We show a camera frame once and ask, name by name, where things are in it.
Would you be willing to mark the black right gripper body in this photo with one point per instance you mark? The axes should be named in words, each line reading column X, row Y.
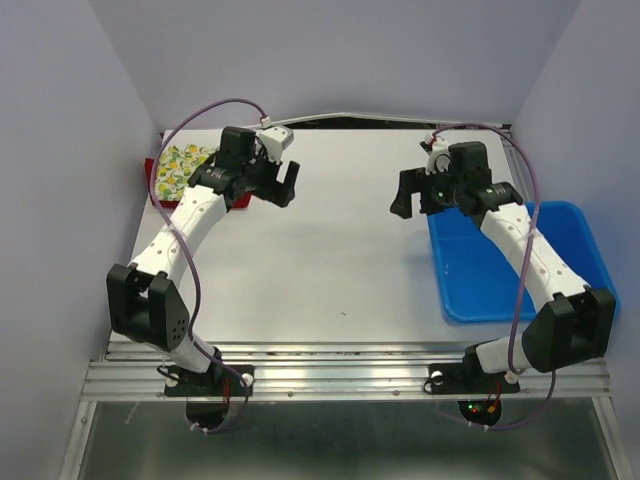
column 440, row 192

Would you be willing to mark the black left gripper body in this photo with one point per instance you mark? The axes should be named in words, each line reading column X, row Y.
column 261, row 177

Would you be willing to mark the lemon print skirt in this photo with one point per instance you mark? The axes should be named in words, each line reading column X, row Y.
column 175, row 167

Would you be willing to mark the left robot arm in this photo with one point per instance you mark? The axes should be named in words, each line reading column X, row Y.
column 144, row 301

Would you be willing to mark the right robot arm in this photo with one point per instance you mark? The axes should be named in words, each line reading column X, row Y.
column 573, row 320

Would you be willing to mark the red folded skirt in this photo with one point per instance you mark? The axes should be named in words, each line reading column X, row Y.
column 240, row 204

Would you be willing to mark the blue plastic bin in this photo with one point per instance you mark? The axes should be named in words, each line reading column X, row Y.
column 476, row 283

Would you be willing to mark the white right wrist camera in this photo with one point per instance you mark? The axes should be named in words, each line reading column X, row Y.
column 437, row 149

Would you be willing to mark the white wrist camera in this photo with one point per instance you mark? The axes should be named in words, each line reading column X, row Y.
column 437, row 149
column 276, row 139

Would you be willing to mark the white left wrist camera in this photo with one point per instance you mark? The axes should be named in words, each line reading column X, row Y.
column 276, row 139

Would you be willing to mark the aluminium right side rail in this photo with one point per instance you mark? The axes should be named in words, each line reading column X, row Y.
column 518, row 170

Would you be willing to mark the aluminium front rail frame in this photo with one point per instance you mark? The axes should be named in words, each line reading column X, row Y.
column 284, row 372

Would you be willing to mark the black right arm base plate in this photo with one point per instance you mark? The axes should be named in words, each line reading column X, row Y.
column 456, row 379

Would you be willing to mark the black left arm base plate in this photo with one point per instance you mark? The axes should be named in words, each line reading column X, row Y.
column 181, row 383

